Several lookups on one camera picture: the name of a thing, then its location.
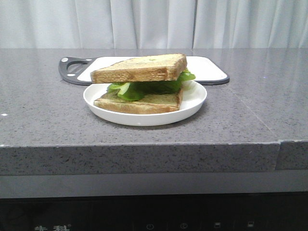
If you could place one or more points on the green lettuce leaf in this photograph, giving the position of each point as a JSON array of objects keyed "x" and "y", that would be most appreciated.
[{"x": 134, "y": 91}]

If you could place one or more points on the toasted bread slice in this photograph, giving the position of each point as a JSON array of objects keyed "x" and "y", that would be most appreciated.
[
  {"x": 150, "y": 104},
  {"x": 165, "y": 67}
]

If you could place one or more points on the white round plate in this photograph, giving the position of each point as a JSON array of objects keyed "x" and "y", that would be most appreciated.
[{"x": 194, "y": 95}]

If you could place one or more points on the white cutting board black rim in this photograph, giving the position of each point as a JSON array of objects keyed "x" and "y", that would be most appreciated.
[{"x": 77, "y": 70}]

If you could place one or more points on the black appliance control panel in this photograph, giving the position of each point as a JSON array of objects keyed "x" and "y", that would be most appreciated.
[{"x": 199, "y": 212}]

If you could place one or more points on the white curtain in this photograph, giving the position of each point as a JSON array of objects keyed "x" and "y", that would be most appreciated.
[{"x": 153, "y": 24}]

